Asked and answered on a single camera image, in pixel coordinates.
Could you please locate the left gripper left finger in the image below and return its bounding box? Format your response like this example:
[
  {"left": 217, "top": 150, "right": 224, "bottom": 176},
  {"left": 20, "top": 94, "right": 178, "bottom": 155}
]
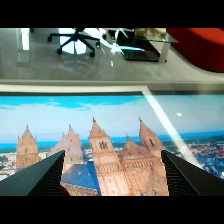
[{"left": 0, "top": 149, "right": 66, "bottom": 197}]

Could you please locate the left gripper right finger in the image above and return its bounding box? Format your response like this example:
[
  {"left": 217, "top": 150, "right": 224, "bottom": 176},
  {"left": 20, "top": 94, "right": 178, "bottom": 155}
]
[{"left": 161, "top": 149, "right": 224, "bottom": 197}]

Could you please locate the red sofa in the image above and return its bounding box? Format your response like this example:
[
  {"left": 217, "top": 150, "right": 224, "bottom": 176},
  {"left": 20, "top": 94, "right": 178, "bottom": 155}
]
[{"left": 166, "top": 27, "right": 224, "bottom": 74}]

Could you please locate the glass side table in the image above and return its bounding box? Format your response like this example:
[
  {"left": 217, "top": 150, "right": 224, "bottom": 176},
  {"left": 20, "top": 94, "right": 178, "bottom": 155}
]
[{"left": 105, "top": 27, "right": 180, "bottom": 64}]

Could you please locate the black office chair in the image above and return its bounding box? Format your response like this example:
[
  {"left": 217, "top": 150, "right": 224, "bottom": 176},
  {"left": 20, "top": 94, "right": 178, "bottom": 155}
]
[{"left": 47, "top": 27, "right": 101, "bottom": 58}]

